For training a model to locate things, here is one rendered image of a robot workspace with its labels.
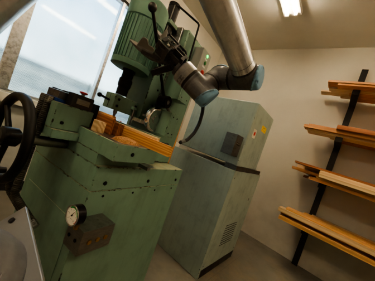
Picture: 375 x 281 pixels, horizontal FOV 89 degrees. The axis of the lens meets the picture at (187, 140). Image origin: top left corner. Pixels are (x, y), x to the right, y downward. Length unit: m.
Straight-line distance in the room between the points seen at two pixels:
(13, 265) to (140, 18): 0.88
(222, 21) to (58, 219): 0.85
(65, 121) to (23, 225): 0.49
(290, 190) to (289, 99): 1.24
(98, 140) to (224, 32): 0.52
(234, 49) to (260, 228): 2.61
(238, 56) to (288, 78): 2.57
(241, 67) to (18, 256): 0.67
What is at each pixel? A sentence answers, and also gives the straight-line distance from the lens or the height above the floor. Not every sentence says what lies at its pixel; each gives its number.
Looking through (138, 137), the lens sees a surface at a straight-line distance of 0.81.
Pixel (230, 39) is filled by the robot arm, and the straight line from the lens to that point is 0.64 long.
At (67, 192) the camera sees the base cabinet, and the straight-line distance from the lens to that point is 0.85.
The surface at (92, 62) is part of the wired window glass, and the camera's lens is 2.42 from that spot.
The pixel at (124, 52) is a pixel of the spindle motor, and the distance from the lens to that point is 0.93.
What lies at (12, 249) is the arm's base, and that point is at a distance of 0.31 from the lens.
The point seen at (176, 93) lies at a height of 1.18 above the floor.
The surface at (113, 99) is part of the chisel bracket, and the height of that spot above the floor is 1.04.
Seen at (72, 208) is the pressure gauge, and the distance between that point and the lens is 0.70.
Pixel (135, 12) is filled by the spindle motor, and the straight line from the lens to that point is 0.99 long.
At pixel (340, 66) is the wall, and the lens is 3.20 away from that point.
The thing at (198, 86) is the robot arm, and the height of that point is 1.18.
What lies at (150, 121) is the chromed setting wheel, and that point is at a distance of 0.93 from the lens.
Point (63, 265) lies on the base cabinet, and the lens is 0.88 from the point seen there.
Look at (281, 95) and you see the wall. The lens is 3.13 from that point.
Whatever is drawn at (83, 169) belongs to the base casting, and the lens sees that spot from 0.78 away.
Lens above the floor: 0.99
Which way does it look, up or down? 1 degrees down
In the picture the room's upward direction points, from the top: 19 degrees clockwise
